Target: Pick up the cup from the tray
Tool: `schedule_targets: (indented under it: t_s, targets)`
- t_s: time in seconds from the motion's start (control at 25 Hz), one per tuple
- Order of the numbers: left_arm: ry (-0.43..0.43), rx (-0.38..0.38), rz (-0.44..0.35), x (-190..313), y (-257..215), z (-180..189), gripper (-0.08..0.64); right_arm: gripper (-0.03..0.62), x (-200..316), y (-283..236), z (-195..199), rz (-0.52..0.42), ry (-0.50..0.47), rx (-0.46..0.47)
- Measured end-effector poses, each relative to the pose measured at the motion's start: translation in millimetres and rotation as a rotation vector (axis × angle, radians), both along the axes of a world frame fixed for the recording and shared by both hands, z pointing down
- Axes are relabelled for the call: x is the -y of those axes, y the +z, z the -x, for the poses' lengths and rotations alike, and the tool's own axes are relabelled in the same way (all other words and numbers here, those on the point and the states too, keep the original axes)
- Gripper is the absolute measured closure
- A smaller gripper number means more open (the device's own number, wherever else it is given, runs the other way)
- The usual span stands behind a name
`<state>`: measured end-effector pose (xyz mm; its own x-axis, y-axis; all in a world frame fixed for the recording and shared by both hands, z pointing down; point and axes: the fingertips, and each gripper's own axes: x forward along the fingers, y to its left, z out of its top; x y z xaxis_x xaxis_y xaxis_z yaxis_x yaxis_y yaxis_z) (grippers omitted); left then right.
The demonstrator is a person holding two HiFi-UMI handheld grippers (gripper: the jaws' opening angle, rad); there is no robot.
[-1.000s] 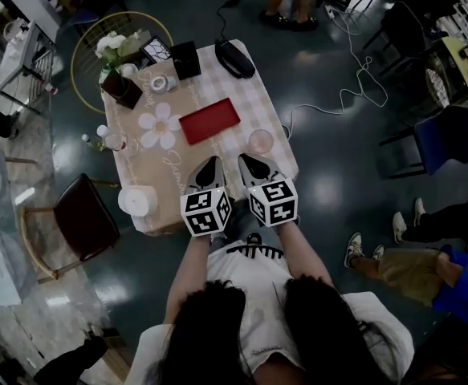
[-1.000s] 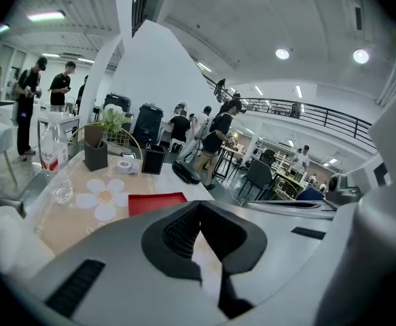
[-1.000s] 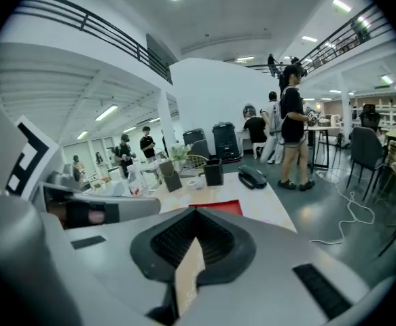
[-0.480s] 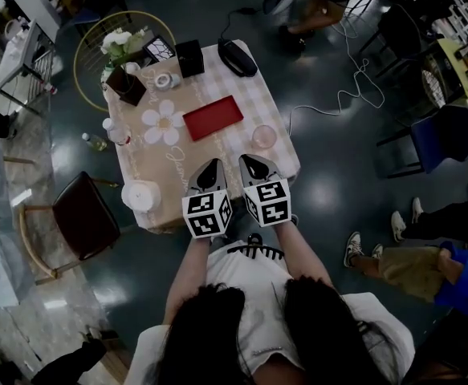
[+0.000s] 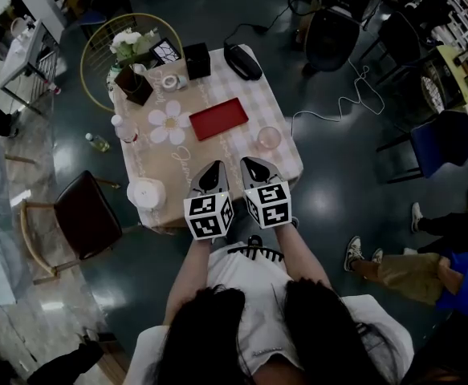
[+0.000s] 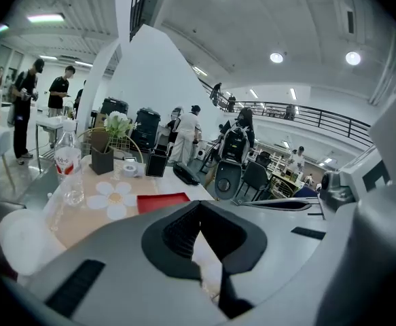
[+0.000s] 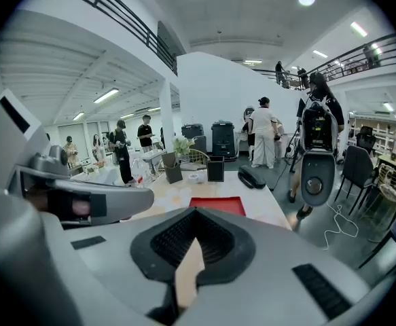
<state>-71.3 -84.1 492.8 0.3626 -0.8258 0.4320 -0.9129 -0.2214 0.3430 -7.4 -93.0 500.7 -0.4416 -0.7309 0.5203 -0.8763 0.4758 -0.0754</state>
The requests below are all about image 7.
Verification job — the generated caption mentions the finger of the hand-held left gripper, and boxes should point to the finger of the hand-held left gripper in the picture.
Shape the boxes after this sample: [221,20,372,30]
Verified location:
[52,178,156,226]

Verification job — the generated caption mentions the red tray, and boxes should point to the red tray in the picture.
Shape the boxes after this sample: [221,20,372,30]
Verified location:
[187,196,247,217]

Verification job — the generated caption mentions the black balcony railing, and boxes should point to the black balcony railing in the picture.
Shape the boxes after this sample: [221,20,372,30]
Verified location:
[42,0,179,78]
[251,31,396,88]

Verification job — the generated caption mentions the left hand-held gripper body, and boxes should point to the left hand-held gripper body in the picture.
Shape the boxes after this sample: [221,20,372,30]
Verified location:
[0,79,93,223]

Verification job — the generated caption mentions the black office chair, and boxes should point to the black office chair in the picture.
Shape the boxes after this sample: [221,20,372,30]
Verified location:
[355,125,378,156]

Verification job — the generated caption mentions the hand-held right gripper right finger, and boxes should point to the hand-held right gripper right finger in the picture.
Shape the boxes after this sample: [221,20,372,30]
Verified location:
[170,206,372,326]

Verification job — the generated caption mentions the black telephone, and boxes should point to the black telephone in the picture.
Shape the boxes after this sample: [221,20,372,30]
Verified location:
[237,164,268,190]

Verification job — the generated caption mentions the white cable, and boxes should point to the white cable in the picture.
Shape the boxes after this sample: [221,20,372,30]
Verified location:
[322,203,359,251]

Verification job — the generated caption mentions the white flower bunch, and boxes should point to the white flower bunch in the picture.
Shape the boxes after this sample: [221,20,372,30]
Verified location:
[171,135,196,158]

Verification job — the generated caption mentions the gold wire chair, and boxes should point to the gold wire chair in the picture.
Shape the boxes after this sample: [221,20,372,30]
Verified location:
[180,147,210,172]
[359,162,396,245]

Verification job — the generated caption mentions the gray device with lens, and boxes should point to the gray device with lens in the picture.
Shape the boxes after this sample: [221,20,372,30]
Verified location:
[300,151,337,207]

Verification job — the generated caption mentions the black floor copier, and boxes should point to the black floor copier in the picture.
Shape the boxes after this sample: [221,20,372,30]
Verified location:
[181,123,208,153]
[211,121,236,158]

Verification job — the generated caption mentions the person's left hand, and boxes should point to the person's left hand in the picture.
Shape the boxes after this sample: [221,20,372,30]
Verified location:
[25,187,91,217]

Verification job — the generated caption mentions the dark brown box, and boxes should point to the dark brown box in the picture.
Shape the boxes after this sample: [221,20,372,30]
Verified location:
[160,151,183,185]

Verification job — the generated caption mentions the clear bottle with red label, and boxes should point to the clear bottle with red label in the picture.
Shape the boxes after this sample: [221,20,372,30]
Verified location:
[130,158,151,187]

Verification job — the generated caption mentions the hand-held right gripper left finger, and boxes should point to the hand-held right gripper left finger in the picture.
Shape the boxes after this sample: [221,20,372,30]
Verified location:
[41,206,200,326]

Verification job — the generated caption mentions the white flower-shaped mat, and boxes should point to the white flower-shaped mat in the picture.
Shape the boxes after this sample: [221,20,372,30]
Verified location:
[165,186,194,211]

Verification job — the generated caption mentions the black square box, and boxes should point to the black square box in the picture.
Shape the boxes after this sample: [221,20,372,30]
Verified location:
[206,156,226,183]

